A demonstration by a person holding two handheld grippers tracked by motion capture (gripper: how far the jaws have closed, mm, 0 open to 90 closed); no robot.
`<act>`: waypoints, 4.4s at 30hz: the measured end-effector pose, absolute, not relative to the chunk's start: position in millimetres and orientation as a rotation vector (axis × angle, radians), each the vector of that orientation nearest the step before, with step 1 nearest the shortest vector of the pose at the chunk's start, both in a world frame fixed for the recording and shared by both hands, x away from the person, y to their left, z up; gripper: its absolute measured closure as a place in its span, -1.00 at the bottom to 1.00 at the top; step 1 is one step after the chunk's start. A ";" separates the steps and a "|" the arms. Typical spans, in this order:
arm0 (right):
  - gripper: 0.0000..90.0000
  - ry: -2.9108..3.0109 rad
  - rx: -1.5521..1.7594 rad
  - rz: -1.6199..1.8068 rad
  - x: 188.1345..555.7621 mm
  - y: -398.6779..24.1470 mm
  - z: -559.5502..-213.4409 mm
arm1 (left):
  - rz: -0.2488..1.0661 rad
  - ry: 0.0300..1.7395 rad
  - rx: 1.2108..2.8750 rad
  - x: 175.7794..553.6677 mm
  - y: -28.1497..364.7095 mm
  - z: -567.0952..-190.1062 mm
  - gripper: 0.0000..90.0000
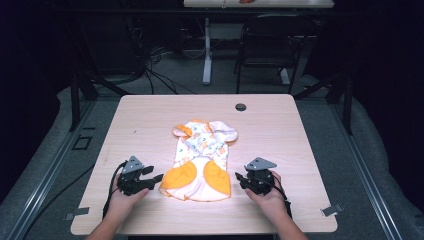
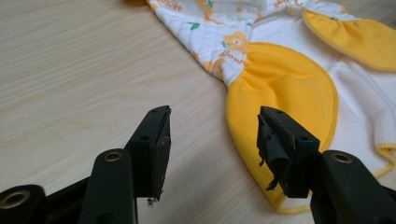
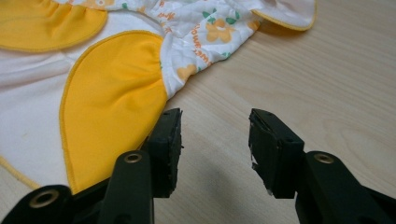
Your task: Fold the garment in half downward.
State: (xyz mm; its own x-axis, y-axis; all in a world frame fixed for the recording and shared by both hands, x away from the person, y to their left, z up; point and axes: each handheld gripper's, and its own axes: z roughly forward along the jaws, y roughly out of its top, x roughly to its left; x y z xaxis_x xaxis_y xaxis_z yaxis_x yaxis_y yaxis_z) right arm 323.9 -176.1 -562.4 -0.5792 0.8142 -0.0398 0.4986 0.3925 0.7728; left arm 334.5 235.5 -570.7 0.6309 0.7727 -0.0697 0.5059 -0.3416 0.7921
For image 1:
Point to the person's right hand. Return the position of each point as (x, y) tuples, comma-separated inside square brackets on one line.
[(270, 202)]

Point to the dark round table grommet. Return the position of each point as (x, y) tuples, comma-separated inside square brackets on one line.
[(240, 107)]

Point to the black metal stand frame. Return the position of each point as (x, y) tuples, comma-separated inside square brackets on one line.
[(336, 93), (80, 83)]

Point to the person's left hand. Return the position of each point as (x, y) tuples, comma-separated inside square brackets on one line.
[(122, 202)]

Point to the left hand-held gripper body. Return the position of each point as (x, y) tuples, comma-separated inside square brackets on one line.
[(131, 180)]

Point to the white and orange baby garment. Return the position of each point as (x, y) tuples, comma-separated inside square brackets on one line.
[(200, 166)]

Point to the grey tape strip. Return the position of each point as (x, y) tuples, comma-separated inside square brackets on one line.
[(332, 210), (77, 213)]

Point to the orange object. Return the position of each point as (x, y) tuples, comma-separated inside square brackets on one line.
[(247, 1)]

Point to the black chair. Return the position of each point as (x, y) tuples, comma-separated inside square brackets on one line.
[(273, 43)]

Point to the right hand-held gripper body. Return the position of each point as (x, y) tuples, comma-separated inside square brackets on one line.
[(260, 180)]

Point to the white table leg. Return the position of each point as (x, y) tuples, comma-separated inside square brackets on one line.
[(207, 53)]

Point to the aluminium floor rail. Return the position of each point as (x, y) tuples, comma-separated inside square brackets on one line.
[(365, 173), (50, 173)]

